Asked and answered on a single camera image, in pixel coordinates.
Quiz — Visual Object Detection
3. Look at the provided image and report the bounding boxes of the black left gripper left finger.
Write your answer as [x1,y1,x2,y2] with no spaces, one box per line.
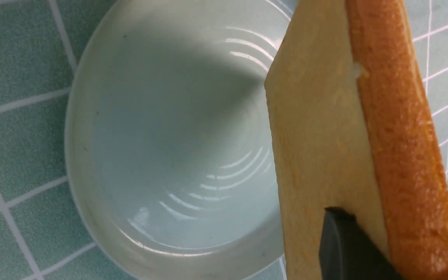
[318,207,402,280]

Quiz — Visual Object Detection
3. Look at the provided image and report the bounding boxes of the toast slice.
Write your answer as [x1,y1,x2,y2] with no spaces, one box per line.
[265,0,448,280]

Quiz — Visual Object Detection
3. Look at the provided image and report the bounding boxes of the light green round plate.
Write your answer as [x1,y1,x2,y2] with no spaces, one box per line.
[65,0,297,280]

